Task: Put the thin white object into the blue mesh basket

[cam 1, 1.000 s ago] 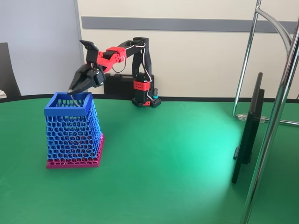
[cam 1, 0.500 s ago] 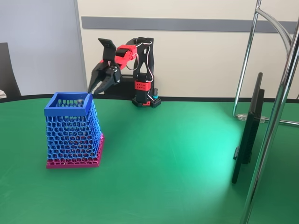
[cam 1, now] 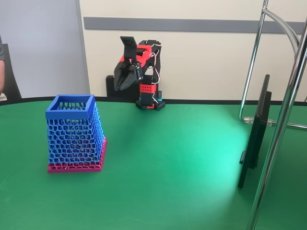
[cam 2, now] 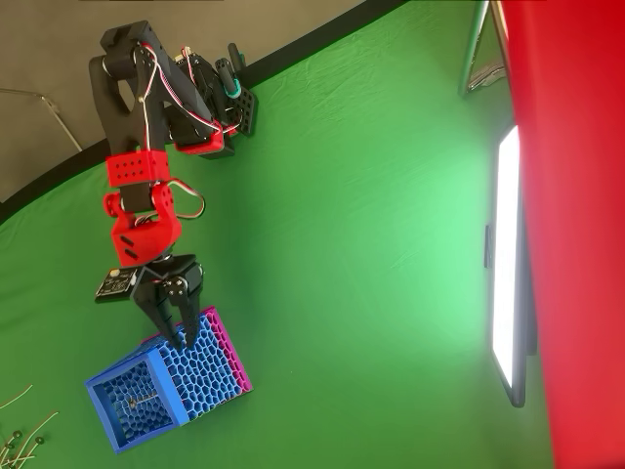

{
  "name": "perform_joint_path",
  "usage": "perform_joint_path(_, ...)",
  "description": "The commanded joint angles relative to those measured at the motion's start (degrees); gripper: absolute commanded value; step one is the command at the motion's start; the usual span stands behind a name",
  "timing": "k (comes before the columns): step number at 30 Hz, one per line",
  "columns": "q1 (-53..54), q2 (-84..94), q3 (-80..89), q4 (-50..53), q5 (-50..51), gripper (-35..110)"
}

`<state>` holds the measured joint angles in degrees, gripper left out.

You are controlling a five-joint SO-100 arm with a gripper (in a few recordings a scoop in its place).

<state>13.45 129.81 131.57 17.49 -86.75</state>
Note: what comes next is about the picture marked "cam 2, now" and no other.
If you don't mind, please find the black clamp with teal ring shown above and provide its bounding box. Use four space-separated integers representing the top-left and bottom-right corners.
226 42 244 100

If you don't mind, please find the green table cloth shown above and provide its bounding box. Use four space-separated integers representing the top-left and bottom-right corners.
0 0 559 469

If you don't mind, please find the blue and pink lattice basket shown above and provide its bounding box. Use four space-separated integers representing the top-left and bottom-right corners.
84 305 255 455

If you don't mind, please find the red white upper servo cable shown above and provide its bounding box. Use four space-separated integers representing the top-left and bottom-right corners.
138 42 241 137

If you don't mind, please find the red white wrist servo cable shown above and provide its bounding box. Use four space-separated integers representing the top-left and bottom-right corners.
135 178 207 229

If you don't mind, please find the red plastic holder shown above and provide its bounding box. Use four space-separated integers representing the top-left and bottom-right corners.
496 0 625 469

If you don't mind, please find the thin chrome tube frame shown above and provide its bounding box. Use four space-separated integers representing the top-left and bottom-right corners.
457 0 512 99

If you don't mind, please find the thin grey metal rod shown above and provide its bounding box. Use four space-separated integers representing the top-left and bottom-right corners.
0 87 85 153

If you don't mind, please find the black monitor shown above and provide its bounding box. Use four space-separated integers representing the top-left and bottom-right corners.
482 124 539 409

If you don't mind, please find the small black camera module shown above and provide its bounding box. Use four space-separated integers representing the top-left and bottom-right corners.
94 266 144 303

